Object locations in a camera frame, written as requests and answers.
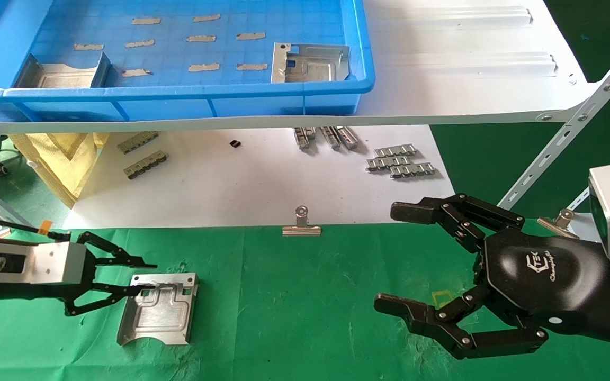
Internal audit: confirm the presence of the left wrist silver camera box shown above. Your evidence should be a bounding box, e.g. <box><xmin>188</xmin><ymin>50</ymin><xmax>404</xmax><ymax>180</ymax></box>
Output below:
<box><xmin>0</xmin><ymin>239</ymin><xmax>89</xmax><ymax>287</ymax></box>

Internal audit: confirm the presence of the white metal shelf rack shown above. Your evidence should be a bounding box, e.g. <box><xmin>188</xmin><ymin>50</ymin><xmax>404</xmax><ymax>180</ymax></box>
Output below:
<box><xmin>0</xmin><ymin>0</ymin><xmax>610</xmax><ymax>229</ymax></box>

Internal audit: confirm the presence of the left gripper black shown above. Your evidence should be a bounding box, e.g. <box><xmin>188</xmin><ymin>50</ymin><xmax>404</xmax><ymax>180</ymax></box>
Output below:
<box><xmin>0</xmin><ymin>231</ymin><xmax>158</xmax><ymax>318</ymax></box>

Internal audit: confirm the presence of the stamped sheet metal bracket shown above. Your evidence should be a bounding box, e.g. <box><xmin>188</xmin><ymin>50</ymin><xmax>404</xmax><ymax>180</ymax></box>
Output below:
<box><xmin>116</xmin><ymin>272</ymin><xmax>200</xmax><ymax>347</ymax></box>

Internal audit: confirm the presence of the yellow mesh bag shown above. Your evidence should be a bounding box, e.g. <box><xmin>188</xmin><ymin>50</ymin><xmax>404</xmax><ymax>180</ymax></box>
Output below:
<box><xmin>8</xmin><ymin>131</ymin><xmax>111</xmax><ymax>208</ymax></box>

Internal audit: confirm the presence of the black cable with orange tag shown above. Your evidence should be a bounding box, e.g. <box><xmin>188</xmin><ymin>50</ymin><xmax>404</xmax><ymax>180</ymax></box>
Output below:
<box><xmin>0</xmin><ymin>213</ymin><xmax>71</xmax><ymax>241</ymax></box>

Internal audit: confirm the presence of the blue plastic bin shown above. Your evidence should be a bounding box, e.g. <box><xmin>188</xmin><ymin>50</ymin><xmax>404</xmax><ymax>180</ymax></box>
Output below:
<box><xmin>0</xmin><ymin>0</ymin><xmax>375</xmax><ymax>123</ymax></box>

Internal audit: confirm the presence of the U-shaped sheet metal bracket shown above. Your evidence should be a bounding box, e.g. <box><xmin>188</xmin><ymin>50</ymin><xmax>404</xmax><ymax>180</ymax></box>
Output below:
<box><xmin>13</xmin><ymin>52</ymin><xmax>112</xmax><ymax>89</ymax></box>

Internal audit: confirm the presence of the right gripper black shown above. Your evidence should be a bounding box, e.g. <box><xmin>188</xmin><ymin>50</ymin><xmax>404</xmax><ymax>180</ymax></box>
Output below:
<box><xmin>374</xmin><ymin>193</ymin><xmax>610</xmax><ymax>360</ymax></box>

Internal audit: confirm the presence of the flat sheet metal bracket plate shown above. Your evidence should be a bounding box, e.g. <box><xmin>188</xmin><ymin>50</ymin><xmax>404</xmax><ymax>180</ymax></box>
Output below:
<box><xmin>271</xmin><ymin>43</ymin><xmax>351</xmax><ymax>84</ymax></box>

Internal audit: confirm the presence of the green table cloth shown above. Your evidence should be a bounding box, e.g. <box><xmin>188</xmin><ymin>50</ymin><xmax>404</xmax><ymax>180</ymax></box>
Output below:
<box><xmin>0</xmin><ymin>217</ymin><xmax>610</xmax><ymax>381</ymax></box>

